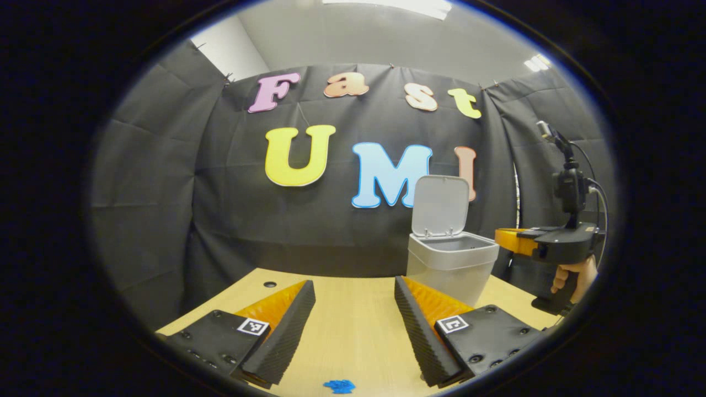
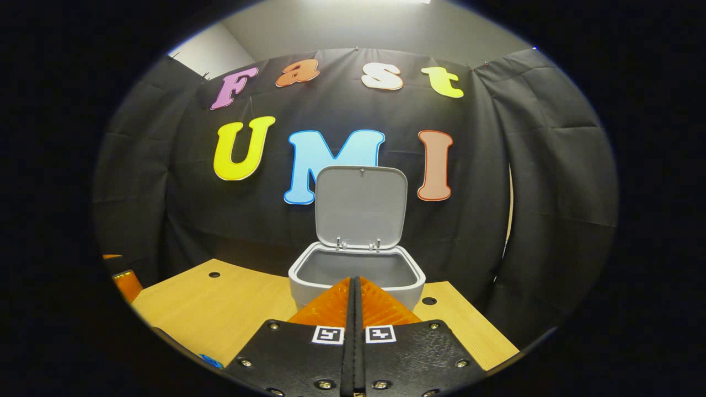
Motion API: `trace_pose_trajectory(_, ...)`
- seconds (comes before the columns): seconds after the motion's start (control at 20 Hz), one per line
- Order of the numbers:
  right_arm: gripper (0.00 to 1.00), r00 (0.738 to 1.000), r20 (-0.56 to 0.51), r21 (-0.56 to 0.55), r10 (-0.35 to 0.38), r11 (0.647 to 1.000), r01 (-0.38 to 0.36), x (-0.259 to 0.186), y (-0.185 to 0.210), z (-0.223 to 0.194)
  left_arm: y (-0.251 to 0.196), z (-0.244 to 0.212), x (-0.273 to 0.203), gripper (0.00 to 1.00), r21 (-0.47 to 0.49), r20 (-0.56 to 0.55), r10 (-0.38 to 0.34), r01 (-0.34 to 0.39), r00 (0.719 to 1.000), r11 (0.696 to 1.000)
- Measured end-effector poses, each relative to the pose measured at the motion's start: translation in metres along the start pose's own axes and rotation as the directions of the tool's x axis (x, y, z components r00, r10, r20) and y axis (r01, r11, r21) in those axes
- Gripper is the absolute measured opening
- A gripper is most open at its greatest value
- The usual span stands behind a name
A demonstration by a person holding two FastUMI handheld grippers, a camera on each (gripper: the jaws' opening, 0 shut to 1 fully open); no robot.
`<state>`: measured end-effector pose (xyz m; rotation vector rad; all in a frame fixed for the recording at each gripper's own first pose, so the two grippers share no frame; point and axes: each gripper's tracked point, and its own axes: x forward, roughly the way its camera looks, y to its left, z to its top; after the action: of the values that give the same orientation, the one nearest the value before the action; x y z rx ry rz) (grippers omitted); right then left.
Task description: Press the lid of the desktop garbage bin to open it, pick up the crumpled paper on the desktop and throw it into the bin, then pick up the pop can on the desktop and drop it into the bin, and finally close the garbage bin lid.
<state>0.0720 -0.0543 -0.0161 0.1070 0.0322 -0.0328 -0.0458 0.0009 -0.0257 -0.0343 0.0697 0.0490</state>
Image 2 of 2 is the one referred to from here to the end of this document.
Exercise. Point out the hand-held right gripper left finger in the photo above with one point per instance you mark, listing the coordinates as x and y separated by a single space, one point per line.
348 375

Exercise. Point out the blue paper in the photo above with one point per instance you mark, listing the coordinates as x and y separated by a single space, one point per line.
212 362

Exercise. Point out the white desktop garbage bin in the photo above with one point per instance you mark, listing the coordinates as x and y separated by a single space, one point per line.
361 207

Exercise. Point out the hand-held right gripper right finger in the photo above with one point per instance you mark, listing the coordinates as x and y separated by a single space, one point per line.
365 375

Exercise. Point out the black backdrop cloth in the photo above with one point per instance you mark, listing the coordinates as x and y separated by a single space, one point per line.
165 209

